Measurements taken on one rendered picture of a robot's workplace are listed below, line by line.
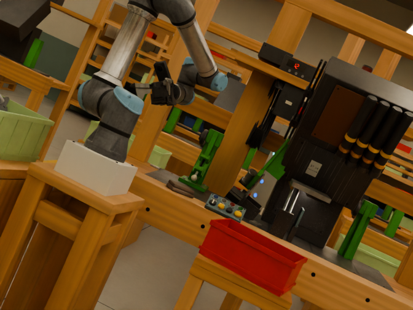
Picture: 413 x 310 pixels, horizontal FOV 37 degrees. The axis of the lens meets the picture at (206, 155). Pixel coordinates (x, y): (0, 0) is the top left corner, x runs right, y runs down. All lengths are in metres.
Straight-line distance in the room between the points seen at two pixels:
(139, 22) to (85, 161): 0.54
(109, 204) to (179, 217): 0.45
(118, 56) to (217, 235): 0.72
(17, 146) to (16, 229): 0.32
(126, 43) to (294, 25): 1.01
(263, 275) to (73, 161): 0.72
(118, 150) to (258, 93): 1.02
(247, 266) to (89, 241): 0.51
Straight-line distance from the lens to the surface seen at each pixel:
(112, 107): 2.11
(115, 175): 2.04
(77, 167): 2.08
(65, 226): 2.07
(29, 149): 2.36
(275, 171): 2.57
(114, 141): 2.10
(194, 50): 2.29
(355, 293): 2.41
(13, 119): 2.20
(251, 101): 2.93
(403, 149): 12.06
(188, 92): 2.49
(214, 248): 2.06
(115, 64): 2.22
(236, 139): 2.93
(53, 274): 2.54
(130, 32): 2.24
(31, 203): 2.10
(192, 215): 2.36
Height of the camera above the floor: 1.25
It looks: 4 degrees down
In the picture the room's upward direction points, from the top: 25 degrees clockwise
